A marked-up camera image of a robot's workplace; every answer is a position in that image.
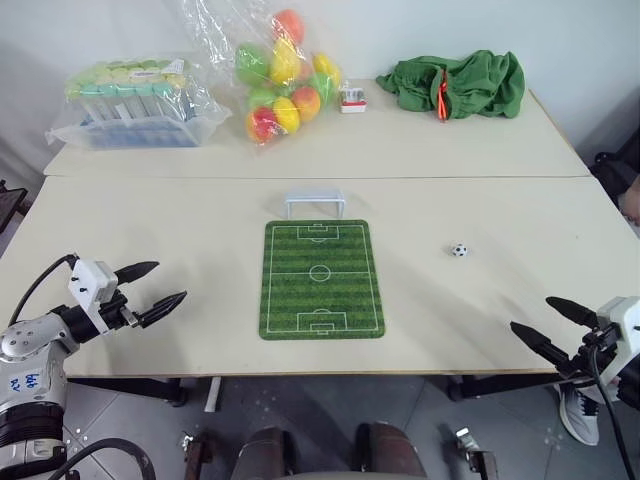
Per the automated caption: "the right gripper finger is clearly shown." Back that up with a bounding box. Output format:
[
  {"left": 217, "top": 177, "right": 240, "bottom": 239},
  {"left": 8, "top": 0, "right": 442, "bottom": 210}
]
[
  {"left": 545, "top": 296, "right": 599, "bottom": 329},
  {"left": 509, "top": 320, "right": 572, "bottom": 371}
]

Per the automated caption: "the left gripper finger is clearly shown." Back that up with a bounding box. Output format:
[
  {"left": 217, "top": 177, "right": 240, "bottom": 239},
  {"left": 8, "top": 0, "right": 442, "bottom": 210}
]
[
  {"left": 115, "top": 260, "right": 161, "bottom": 288},
  {"left": 138, "top": 290, "right": 189, "bottom": 330}
]

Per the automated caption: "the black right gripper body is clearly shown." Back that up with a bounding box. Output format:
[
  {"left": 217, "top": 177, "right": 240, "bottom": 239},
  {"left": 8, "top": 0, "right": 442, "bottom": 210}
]
[{"left": 558, "top": 324, "right": 622, "bottom": 383}]

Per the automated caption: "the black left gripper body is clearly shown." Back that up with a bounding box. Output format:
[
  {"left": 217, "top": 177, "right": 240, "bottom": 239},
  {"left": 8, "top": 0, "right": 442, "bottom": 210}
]
[{"left": 97, "top": 288, "right": 144, "bottom": 332}]

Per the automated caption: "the green soccer field mat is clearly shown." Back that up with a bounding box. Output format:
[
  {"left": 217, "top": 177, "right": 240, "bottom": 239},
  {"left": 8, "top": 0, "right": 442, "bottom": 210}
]
[{"left": 257, "top": 219, "right": 388, "bottom": 342}]

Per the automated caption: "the white sneaker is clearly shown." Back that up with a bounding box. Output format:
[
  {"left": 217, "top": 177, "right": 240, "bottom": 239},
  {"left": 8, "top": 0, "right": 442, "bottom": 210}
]
[{"left": 553, "top": 381, "right": 601, "bottom": 447}]

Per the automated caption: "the white table leg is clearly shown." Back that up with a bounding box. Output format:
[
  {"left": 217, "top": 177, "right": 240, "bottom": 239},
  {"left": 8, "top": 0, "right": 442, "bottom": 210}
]
[{"left": 203, "top": 375, "right": 224, "bottom": 414}]

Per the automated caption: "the black chair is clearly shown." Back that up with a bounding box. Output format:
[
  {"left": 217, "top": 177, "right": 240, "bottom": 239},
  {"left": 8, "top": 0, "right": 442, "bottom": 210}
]
[{"left": 0, "top": 178, "right": 29, "bottom": 235}]

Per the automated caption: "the seated person in dark clothes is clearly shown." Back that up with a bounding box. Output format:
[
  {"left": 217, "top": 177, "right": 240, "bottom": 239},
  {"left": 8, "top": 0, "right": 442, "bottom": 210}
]
[{"left": 591, "top": 133, "right": 640, "bottom": 229}]

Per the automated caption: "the bagged test tube rack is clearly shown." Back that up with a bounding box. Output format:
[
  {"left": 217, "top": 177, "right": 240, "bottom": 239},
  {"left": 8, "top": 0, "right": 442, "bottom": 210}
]
[{"left": 44, "top": 56, "right": 232, "bottom": 152}]

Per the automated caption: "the dark rounded shape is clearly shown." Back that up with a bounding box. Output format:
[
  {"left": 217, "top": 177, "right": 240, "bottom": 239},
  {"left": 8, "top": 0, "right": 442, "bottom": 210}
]
[
  {"left": 353, "top": 421, "right": 427, "bottom": 480},
  {"left": 238, "top": 424, "right": 297, "bottom": 480}
]

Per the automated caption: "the small grey toy goal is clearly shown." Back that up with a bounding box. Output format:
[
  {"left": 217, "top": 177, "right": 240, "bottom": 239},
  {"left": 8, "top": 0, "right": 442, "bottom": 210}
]
[{"left": 283, "top": 190, "right": 348, "bottom": 220}]

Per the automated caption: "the red-yellow toy fruit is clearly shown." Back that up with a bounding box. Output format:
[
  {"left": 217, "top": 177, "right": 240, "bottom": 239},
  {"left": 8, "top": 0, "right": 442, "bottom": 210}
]
[{"left": 245, "top": 105, "right": 281, "bottom": 143}]

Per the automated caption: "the small green toy fruit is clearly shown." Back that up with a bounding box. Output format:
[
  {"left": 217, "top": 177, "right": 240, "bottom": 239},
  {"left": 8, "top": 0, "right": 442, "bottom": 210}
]
[{"left": 247, "top": 86, "right": 277, "bottom": 109}]

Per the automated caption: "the yellow toy lemon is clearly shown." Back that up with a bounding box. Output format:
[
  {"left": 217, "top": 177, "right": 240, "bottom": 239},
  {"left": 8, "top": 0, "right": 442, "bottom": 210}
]
[{"left": 271, "top": 95, "right": 302, "bottom": 134}]

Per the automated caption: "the large green toy apple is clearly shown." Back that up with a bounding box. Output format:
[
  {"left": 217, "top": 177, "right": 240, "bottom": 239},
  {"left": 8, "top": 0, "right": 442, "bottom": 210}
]
[{"left": 234, "top": 42, "right": 272, "bottom": 85}]

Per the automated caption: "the orange-yellow toy peach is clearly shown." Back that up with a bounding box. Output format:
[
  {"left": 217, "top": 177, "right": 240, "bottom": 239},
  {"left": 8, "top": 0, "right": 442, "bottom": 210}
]
[{"left": 290, "top": 85, "right": 322, "bottom": 123}]

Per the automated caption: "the crumpled green cloth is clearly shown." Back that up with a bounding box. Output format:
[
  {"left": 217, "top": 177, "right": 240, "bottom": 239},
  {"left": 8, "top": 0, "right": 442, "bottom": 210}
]
[{"left": 375, "top": 48, "right": 527, "bottom": 122}]

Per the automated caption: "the yellow toy fruit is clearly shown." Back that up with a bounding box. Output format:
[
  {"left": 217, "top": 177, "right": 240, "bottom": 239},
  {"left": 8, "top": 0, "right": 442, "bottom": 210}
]
[{"left": 269, "top": 39, "right": 303, "bottom": 86}]

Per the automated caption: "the clear plastic fruit bag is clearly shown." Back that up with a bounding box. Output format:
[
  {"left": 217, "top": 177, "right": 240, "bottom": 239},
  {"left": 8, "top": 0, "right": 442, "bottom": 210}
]
[{"left": 183, "top": 0, "right": 347, "bottom": 154}]

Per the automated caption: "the small red-white toy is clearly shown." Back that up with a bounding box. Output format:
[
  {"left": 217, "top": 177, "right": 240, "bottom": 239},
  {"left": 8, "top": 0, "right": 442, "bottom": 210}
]
[{"left": 337, "top": 79, "right": 369, "bottom": 115}]

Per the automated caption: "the yellow toy pear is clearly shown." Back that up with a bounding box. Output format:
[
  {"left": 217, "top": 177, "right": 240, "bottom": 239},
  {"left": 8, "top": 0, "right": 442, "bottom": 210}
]
[{"left": 311, "top": 51, "right": 342, "bottom": 87}]

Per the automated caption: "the orange-red toy peach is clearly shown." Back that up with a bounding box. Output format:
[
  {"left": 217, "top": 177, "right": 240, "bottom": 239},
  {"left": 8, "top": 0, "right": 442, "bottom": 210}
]
[{"left": 272, "top": 8, "right": 307, "bottom": 46}]

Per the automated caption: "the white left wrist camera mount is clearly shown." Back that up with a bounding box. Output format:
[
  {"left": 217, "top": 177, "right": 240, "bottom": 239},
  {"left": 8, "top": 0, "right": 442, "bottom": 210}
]
[{"left": 68, "top": 258, "right": 122, "bottom": 335}]

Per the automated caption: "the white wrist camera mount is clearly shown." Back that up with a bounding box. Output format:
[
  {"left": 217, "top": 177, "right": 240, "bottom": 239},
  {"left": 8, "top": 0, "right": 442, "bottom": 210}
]
[
  {"left": 68, "top": 258, "right": 122, "bottom": 335},
  {"left": 594, "top": 295, "right": 640, "bottom": 387}
]

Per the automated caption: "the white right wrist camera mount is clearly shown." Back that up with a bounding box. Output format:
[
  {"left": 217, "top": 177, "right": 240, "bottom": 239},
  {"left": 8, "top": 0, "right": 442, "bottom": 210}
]
[{"left": 594, "top": 295, "right": 640, "bottom": 387}]

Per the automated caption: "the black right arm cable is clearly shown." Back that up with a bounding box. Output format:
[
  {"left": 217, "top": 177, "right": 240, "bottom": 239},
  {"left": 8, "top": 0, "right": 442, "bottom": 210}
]
[{"left": 588, "top": 344, "right": 640, "bottom": 480}]

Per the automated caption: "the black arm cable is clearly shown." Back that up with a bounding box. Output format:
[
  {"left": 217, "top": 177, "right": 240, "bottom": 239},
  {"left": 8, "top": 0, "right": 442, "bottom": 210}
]
[
  {"left": 6, "top": 253, "right": 80, "bottom": 327},
  {"left": 588, "top": 344, "right": 640, "bottom": 480}
]

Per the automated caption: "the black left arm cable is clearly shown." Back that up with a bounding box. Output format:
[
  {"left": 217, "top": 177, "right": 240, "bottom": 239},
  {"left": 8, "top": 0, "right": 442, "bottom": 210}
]
[{"left": 6, "top": 253, "right": 80, "bottom": 327}]

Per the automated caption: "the metal caster bracket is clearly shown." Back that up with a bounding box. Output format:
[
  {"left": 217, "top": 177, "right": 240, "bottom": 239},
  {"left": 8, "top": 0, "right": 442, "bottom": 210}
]
[
  {"left": 180, "top": 429, "right": 212, "bottom": 480},
  {"left": 438, "top": 423, "right": 497, "bottom": 480}
]

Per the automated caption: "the black looped cable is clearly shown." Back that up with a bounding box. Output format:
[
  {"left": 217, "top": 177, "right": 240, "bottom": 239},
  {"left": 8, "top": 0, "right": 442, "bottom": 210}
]
[{"left": 48, "top": 436, "right": 152, "bottom": 480}]

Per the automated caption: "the orange cord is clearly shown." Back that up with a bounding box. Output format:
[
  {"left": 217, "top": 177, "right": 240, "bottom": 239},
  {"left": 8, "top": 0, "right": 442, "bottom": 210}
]
[{"left": 435, "top": 68, "right": 450, "bottom": 123}]

